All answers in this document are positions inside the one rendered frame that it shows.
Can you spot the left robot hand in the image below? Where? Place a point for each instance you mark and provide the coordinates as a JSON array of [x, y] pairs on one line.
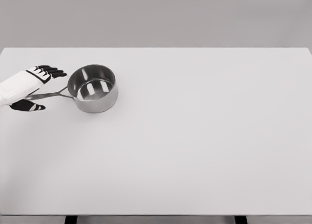
[[26, 82]]

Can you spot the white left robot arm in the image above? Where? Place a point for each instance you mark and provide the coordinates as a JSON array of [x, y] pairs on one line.
[[3, 94]]

